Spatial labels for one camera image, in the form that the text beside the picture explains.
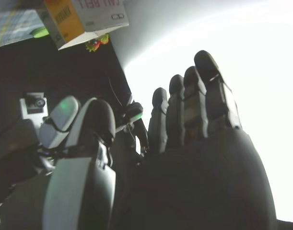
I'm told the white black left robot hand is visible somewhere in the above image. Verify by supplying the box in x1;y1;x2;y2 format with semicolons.
42;49;279;230

